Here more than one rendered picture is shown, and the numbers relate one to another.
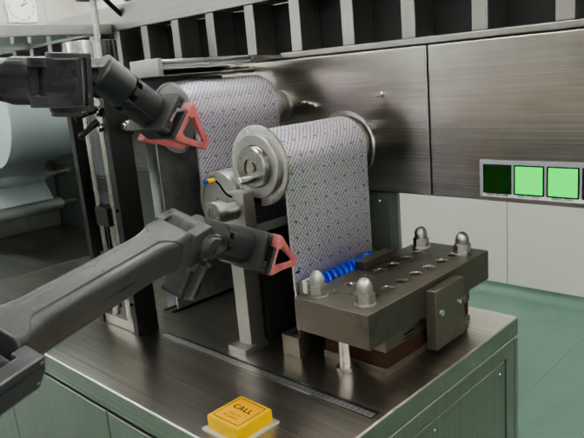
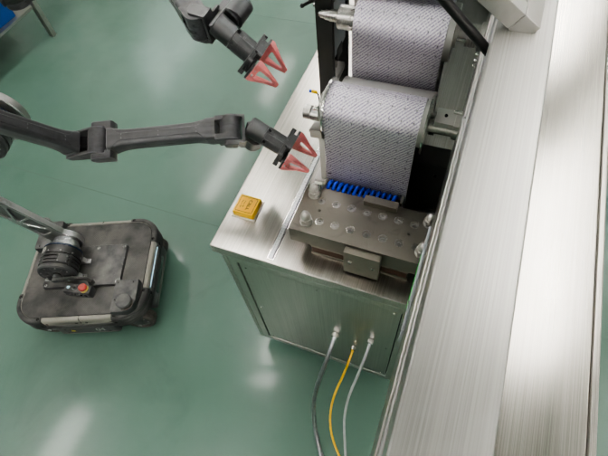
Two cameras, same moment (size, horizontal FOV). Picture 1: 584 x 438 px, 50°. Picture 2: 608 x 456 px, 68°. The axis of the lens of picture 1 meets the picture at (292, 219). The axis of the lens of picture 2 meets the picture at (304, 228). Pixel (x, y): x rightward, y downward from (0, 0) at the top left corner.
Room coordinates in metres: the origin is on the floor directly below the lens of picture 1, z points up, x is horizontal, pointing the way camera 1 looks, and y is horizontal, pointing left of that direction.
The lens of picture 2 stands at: (0.76, -0.76, 2.06)
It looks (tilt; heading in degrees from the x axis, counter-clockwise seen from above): 57 degrees down; 73
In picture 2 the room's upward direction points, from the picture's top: 9 degrees counter-clockwise
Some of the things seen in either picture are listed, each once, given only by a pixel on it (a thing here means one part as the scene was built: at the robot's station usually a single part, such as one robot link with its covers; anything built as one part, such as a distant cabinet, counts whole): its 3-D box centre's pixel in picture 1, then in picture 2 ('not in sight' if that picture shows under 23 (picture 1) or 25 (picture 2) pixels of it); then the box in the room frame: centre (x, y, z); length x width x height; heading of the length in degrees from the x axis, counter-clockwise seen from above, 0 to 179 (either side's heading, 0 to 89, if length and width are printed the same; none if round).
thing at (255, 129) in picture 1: (259, 165); (330, 106); (1.13, 0.05, 1.25); 0.15 x 0.01 x 0.15; 45
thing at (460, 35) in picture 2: (271, 106); (469, 35); (1.51, 0.03, 1.33); 0.07 x 0.07 x 0.07; 45
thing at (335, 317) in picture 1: (398, 287); (366, 229); (1.11, -0.19, 1.00); 0.40 x 0.16 x 0.06; 135
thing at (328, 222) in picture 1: (332, 227); (366, 167); (1.17, -0.08, 1.11); 0.23 x 0.01 x 0.18; 135
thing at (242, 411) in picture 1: (240, 418); (247, 206); (0.85, 0.10, 0.91); 0.07 x 0.07 x 0.02; 45
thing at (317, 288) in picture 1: (316, 282); (314, 189); (1.03, -0.03, 1.05); 0.04 x 0.04 x 0.04
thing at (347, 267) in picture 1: (343, 271); (363, 193); (1.15, -0.09, 1.03); 0.21 x 0.04 x 0.03; 135
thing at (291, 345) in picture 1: (339, 320); not in sight; (1.17, -0.08, 0.92); 0.28 x 0.04 x 0.04; 135
